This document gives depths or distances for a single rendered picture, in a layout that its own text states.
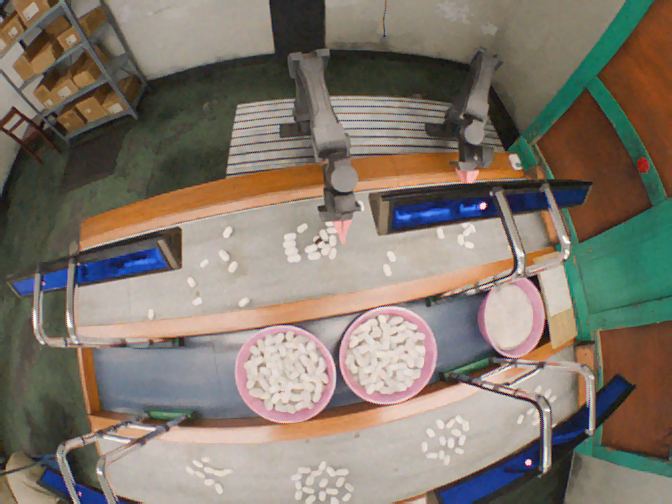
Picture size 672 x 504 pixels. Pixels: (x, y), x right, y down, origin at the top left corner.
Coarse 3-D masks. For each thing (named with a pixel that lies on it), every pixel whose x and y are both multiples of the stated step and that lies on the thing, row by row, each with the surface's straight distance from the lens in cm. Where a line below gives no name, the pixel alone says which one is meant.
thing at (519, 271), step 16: (496, 192) 51; (544, 192) 62; (512, 224) 50; (560, 224) 61; (512, 240) 49; (560, 240) 61; (560, 256) 62; (512, 272) 50; (528, 272) 69; (464, 288) 66; (480, 288) 60; (432, 304) 82
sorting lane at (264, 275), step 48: (192, 240) 87; (240, 240) 81; (336, 240) 77; (384, 240) 79; (432, 240) 84; (480, 240) 93; (528, 240) 107; (96, 288) 110; (144, 288) 93; (192, 288) 83; (240, 288) 77; (288, 288) 74; (336, 288) 74
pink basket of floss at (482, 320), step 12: (492, 288) 87; (528, 288) 100; (540, 300) 101; (480, 312) 91; (540, 312) 102; (480, 324) 92; (528, 336) 102; (540, 336) 100; (516, 348) 98; (528, 348) 97
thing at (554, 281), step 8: (544, 272) 103; (552, 272) 107; (560, 272) 110; (544, 280) 102; (552, 280) 106; (560, 280) 109; (544, 288) 102; (552, 288) 105; (560, 288) 109; (552, 296) 104; (560, 296) 108; (568, 296) 112; (552, 304) 104; (560, 304) 108; (568, 304) 112; (552, 312) 104
